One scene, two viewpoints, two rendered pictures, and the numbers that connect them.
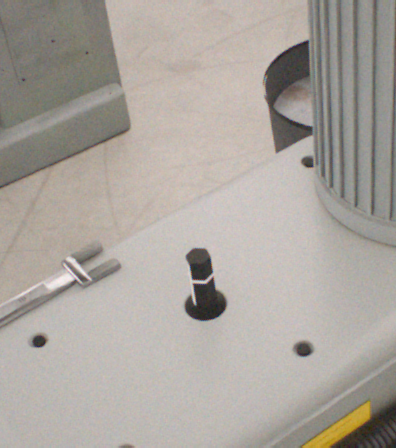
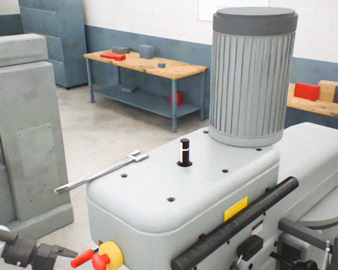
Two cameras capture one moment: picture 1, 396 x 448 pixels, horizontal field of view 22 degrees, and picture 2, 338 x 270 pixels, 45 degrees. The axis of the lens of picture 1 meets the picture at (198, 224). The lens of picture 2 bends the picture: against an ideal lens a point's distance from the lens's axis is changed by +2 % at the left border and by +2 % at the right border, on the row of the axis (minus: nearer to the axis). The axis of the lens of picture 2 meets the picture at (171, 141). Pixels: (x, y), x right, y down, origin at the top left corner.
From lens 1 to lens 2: 43 cm
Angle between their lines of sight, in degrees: 25
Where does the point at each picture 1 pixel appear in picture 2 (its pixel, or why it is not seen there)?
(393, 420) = (256, 203)
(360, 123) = (234, 97)
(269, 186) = (194, 137)
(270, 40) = not seen: hidden behind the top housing
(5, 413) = (118, 193)
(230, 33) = not seen: hidden behind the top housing
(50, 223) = not seen: hidden behind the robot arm
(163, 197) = (89, 246)
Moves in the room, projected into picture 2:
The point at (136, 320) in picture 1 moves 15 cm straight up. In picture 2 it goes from (160, 168) to (159, 106)
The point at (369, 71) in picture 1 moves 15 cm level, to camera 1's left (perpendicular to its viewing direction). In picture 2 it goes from (240, 74) to (179, 80)
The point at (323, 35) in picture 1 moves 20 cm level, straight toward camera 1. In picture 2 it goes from (222, 67) to (247, 90)
